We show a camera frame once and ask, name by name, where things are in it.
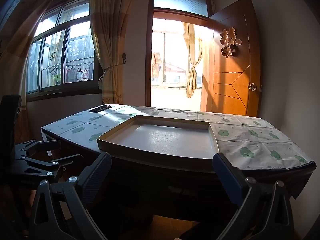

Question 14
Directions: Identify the orange wooden door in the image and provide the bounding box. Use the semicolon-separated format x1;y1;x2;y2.
200;0;263;117

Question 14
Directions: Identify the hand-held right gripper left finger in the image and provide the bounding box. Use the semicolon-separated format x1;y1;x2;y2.
28;152;112;240

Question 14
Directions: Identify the orange hanging cloth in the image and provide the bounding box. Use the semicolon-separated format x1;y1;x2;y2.
151;52;162;78

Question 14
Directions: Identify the dark wooden dresser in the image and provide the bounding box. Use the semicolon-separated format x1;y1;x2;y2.
41;127;317;223

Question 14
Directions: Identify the shallow cardboard tray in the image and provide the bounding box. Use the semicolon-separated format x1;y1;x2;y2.
97;115;220;164

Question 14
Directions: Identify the yellow checked curtain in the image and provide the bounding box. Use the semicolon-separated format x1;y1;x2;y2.
89;0;137;105
0;0;60;140

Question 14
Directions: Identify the hanging laundry outside window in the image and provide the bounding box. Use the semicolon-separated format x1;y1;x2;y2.
47;61;95;82

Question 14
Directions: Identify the frosted transom window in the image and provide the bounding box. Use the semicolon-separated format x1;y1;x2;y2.
153;0;210;18

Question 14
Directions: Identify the cut-out door ornament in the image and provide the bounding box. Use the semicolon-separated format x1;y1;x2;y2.
219;26;242;58

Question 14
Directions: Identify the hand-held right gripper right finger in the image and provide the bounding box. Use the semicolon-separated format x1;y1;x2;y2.
212;152;295;240

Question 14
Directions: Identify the wooden door frame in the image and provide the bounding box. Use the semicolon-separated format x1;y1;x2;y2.
147;0;215;108

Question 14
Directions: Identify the tied balcony curtain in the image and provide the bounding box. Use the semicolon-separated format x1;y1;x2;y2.
182;22;203;98

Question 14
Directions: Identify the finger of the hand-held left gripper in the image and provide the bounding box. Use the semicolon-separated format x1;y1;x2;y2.
21;154;84;183
15;140;62;159

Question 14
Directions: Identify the cloud print tablecloth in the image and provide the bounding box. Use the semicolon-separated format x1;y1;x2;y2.
41;104;316;170

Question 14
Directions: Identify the dark framed window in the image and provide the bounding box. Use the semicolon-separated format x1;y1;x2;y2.
25;0;103;100

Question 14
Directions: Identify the black phone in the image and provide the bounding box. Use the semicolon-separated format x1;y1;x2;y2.
89;105;112;113

